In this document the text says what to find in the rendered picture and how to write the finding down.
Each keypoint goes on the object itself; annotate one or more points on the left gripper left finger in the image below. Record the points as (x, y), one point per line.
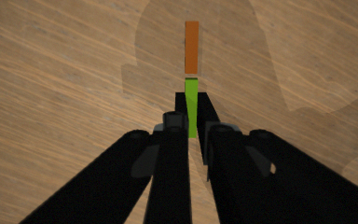
(106, 190)

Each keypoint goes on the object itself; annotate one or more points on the orange rod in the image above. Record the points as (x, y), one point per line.
(191, 49)

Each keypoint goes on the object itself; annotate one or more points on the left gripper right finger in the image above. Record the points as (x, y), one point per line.
(308, 191)

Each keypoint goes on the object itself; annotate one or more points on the lime green rod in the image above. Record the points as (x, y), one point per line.
(191, 91)

